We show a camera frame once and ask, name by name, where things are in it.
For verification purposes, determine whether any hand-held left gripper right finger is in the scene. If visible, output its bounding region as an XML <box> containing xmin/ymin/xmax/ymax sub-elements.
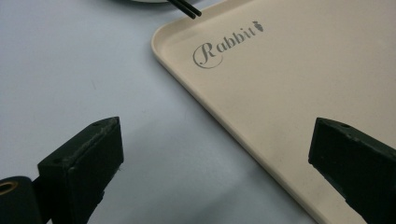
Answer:
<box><xmin>307</xmin><ymin>117</ymin><xmax>396</xmax><ymax>224</ymax></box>

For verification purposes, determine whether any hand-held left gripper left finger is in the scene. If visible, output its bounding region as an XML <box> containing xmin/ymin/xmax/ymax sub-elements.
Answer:
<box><xmin>36</xmin><ymin>116</ymin><xmax>125</xmax><ymax>224</ymax></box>

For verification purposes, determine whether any beige plastic tray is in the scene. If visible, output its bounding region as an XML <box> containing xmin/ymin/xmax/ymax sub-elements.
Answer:
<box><xmin>150</xmin><ymin>0</ymin><xmax>396</xmax><ymax>224</ymax></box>

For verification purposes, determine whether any black chopstick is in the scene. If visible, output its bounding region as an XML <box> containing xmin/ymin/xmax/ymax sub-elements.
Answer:
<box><xmin>176</xmin><ymin>0</ymin><xmax>203</xmax><ymax>18</ymax></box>
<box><xmin>166</xmin><ymin>0</ymin><xmax>197</xmax><ymax>21</ymax></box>

